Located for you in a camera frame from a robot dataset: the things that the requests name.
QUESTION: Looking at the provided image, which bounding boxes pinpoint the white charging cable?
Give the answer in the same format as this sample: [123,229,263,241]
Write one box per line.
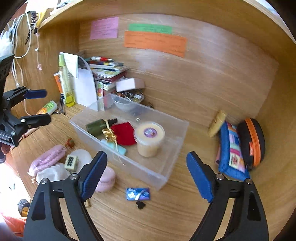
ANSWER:
[9,12,33,117]

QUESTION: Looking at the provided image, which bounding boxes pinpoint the person's left hand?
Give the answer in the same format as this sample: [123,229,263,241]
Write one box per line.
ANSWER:
[0,143,11,164]

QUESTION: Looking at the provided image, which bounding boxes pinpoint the green orange glue tube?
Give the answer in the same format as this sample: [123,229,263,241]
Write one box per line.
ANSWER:
[37,100,58,115]

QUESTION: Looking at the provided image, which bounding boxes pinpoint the blue patchwork pencil case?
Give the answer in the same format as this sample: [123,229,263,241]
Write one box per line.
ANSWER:
[216,121,250,181]

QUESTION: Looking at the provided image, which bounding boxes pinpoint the white drawstring bag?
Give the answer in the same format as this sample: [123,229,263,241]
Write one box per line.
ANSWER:
[33,163,70,184]

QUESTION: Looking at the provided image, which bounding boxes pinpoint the pink round compact fan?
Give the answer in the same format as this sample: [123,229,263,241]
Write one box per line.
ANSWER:
[95,167,116,192]

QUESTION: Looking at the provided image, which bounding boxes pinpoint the red fabric pouch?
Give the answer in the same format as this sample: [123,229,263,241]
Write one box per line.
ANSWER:
[111,122,136,146]

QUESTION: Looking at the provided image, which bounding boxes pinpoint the mahjong tile block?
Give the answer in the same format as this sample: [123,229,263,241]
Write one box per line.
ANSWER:
[64,155,79,172]

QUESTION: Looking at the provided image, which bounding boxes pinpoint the stack of books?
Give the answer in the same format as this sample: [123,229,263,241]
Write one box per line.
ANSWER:
[86,58,130,99]

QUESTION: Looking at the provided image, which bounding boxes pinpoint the green sticky note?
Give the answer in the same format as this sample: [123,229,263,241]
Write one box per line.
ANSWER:
[128,23,172,34]

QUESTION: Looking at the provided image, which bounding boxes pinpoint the teal small tube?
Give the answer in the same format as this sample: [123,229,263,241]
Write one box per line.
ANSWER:
[101,139,126,155]

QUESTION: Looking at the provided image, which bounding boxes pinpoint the beige lotion tube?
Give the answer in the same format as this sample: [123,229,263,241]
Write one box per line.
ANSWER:
[208,110,227,137]

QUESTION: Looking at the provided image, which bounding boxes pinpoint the white small cardboard box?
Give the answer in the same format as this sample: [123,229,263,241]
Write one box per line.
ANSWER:
[116,78,145,92]

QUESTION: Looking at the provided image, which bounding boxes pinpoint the orange box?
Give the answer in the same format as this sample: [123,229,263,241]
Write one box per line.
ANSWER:
[54,72,63,94]

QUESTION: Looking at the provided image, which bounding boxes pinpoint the red white marker pen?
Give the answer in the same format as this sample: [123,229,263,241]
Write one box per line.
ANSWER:
[90,56,114,62]

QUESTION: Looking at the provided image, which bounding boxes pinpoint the orange cord charm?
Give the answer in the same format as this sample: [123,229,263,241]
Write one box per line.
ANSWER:
[65,138,75,149]

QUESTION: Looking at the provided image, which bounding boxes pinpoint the yellow spray bottle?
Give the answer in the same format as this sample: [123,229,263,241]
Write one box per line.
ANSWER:
[58,53,75,108]

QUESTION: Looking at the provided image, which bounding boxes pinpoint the pink sticky note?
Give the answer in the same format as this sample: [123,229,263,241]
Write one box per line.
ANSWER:
[90,16,119,40]

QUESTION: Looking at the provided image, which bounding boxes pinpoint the black orange zip case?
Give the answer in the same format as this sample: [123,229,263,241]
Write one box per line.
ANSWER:
[237,118,265,171]

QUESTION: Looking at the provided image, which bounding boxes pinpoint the cream jar with lid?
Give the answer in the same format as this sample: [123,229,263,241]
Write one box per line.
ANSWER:
[134,121,165,158]

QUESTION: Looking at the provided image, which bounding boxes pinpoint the gold ribbon bow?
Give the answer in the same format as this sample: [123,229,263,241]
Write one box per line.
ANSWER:
[102,120,117,144]

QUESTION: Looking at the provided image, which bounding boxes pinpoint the small black clip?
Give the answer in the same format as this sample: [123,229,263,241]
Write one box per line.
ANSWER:
[136,200,146,209]

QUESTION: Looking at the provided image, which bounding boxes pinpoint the orange paper note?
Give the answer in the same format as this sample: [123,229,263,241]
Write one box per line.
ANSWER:
[124,31,187,58]

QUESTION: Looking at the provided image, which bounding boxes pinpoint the blue razor blade box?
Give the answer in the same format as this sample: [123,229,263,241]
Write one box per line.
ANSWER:
[126,188,151,201]

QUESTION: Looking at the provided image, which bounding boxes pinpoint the white paper folder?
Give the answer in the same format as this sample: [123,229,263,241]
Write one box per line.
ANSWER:
[61,52,97,106]

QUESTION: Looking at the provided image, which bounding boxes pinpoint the clear plastic storage bin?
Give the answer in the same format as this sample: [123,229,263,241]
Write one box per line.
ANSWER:
[70,94,189,190]

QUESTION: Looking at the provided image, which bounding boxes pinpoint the clear glass bowl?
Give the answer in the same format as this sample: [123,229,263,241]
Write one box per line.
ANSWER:
[111,94,137,112]

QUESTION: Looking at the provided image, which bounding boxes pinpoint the green spray bottle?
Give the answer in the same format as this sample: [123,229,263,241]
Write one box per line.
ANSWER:
[85,118,118,136]

